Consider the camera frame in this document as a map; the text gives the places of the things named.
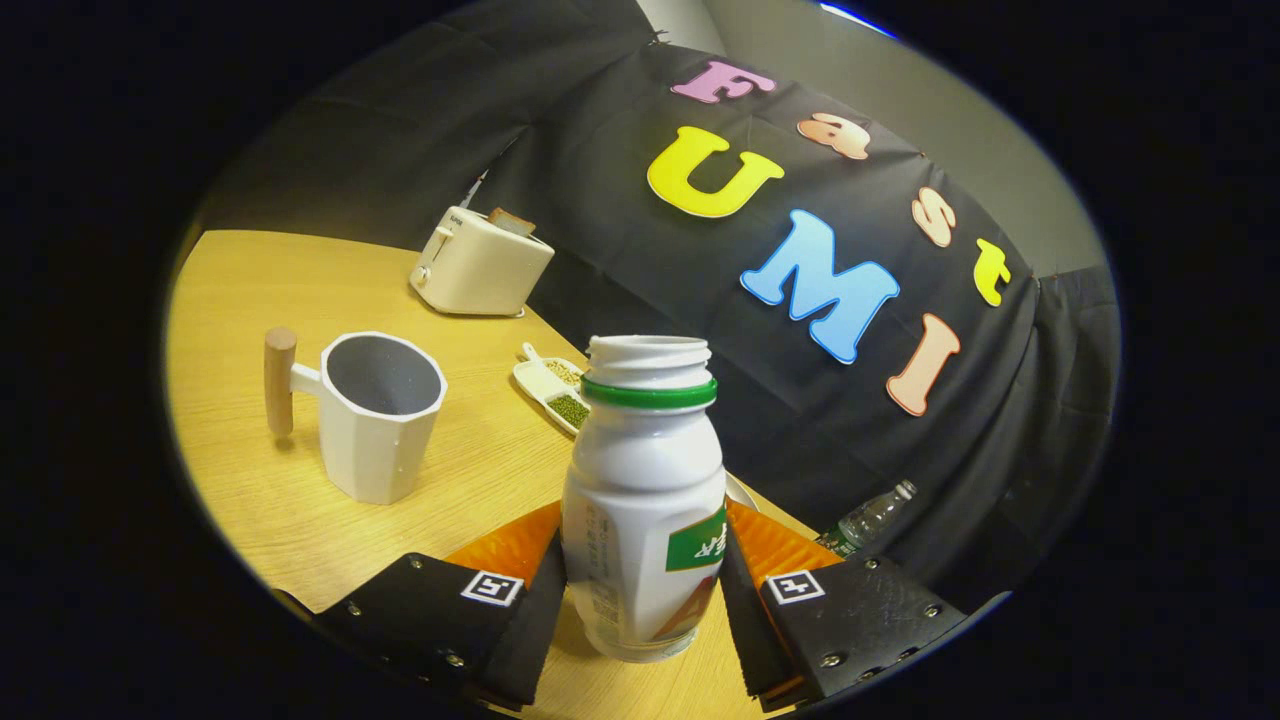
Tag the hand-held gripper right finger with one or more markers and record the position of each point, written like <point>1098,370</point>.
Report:
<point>745,620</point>

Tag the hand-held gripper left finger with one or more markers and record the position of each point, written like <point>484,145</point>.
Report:
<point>540,620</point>

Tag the clear plastic water bottle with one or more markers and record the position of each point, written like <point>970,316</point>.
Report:
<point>870,518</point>

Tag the wooden table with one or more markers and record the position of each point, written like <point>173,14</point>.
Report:
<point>480,470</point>

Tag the white divided dish with beans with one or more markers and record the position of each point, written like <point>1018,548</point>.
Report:
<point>560,400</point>

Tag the cream toaster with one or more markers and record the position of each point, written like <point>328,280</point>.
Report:
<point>480,270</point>

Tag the black backdrop cloth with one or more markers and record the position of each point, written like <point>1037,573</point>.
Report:
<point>600,250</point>

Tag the toast bread slice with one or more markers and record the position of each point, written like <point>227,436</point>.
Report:
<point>512,221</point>

